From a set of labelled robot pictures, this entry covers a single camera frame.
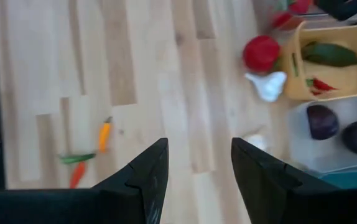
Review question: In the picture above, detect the frosted plastic bin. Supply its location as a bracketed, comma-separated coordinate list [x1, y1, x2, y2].
[287, 93, 357, 174]

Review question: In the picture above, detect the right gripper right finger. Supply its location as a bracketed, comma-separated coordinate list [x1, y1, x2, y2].
[231, 138, 357, 224]

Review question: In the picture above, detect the yellow plastic basket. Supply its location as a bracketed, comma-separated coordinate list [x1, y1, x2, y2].
[282, 18, 357, 101]

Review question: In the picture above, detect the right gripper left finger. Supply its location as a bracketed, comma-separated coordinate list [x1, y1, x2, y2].
[0, 138, 170, 224]

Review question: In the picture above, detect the white garlic bulb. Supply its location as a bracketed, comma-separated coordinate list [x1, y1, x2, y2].
[244, 70, 288, 103]

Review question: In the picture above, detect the orange chili pepper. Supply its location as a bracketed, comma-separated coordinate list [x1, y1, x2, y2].
[69, 161, 87, 190]

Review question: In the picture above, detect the red chili pepper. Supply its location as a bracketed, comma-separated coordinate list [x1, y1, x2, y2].
[305, 77, 338, 91]

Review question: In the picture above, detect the dark green cucumber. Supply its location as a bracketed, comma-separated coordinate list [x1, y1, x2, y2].
[301, 40, 357, 68]

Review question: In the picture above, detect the clear plastic bin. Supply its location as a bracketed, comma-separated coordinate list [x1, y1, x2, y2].
[253, 0, 321, 32]

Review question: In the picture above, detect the red toy tomato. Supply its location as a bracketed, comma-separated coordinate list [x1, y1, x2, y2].
[242, 34, 282, 74]

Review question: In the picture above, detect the teal plastic basket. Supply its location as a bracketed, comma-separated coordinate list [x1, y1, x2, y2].
[317, 169, 357, 190]

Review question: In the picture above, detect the red bell pepper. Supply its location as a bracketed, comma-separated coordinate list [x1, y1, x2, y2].
[289, 0, 313, 15]

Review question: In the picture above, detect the thin green chili pepper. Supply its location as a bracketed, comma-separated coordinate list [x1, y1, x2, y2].
[58, 152, 97, 166]

